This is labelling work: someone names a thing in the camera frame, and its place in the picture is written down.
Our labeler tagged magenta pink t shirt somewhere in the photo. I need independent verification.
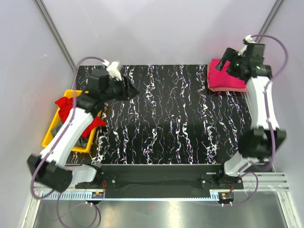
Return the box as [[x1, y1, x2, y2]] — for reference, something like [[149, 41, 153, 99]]
[[207, 58, 247, 89]]

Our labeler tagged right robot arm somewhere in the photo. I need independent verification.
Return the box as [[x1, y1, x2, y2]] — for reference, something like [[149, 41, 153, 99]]
[[211, 43, 286, 189]]

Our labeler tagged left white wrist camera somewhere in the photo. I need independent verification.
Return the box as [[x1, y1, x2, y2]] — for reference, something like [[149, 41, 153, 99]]
[[103, 60, 122, 81]]

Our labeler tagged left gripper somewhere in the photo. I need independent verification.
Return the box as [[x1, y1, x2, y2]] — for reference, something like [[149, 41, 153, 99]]
[[102, 75, 140, 102]]

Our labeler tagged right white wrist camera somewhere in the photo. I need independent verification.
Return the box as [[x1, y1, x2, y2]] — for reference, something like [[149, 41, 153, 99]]
[[237, 35, 256, 57]]

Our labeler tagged red t shirt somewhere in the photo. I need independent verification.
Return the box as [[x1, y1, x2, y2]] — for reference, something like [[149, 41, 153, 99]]
[[55, 96, 106, 139]]

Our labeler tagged folded salmon pink t shirt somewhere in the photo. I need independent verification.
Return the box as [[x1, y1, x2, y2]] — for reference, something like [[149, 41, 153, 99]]
[[206, 62, 249, 94]]

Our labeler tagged grey t shirt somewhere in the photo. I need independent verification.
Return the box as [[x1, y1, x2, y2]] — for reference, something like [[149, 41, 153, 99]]
[[51, 121, 89, 148]]

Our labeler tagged yellow plastic bin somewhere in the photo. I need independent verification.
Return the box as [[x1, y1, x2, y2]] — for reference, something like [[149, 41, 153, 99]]
[[42, 89, 102, 153]]

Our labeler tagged aluminium frame post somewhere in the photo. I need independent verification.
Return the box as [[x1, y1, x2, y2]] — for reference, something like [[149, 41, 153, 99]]
[[258, 0, 285, 34], [33, 0, 76, 71]]

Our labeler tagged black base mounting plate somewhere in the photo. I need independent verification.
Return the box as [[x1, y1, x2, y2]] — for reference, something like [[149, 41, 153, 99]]
[[75, 164, 256, 200]]

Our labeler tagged right aluminium frame post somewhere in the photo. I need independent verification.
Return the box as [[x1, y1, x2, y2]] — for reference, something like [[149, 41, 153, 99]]
[[258, 0, 285, 34]]

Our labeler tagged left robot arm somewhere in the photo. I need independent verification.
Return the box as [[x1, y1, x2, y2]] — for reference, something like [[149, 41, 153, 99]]
[[27, 69, 139, 193]]

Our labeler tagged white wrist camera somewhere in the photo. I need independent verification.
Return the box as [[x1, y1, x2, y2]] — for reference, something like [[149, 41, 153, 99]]
[[237, 35, 256, 57], [103, 60, 122, 81]]

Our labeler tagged left aluminium frame post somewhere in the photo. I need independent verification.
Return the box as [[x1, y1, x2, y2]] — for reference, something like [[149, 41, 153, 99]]
[[33, 0, 76, 71]]

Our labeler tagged aluminium rail profile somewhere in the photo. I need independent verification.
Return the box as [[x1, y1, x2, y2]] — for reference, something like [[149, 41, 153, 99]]
[[34, 172, 289, 203]]

